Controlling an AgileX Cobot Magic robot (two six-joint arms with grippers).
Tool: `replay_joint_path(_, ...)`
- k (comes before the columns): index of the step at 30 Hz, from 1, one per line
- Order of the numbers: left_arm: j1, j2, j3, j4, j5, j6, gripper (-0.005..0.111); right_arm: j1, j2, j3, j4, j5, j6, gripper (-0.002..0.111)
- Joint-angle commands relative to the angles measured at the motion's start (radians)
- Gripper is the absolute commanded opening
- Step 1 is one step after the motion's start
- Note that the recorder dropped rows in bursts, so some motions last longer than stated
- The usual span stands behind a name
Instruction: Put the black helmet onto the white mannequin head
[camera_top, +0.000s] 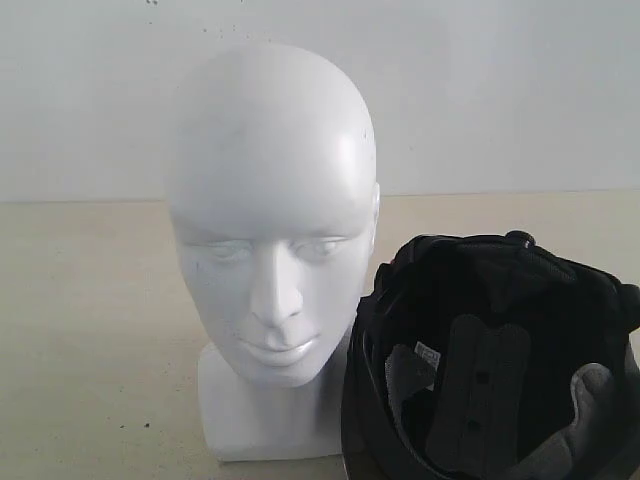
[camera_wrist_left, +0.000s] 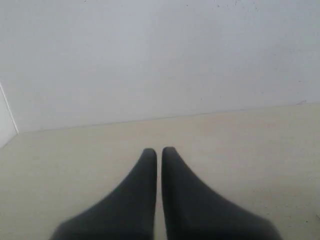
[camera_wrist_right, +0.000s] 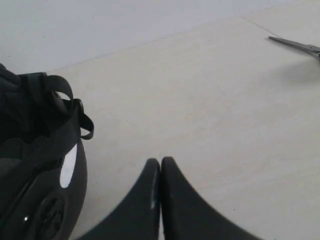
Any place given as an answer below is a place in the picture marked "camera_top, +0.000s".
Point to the black helmet with visor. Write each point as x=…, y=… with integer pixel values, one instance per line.
x=489, y=357

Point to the white mannequin head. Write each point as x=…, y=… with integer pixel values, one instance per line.
x=273, y=200

